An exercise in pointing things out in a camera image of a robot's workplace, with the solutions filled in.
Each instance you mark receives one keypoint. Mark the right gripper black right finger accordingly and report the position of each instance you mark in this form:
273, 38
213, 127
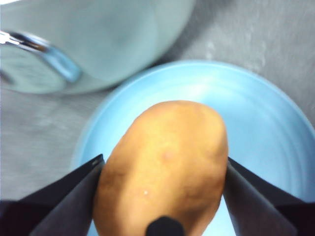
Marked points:
261, 209

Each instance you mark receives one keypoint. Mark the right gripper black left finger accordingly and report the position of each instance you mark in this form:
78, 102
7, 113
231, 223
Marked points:
61, 209

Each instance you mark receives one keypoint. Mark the orange-brown potato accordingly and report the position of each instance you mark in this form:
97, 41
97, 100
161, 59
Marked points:
160, 159

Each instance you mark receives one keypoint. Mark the blue round plate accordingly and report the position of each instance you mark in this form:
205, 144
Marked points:
258, 123

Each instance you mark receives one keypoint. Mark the pale green electric steamer pot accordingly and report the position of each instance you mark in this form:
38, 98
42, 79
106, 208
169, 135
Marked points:
110, 37

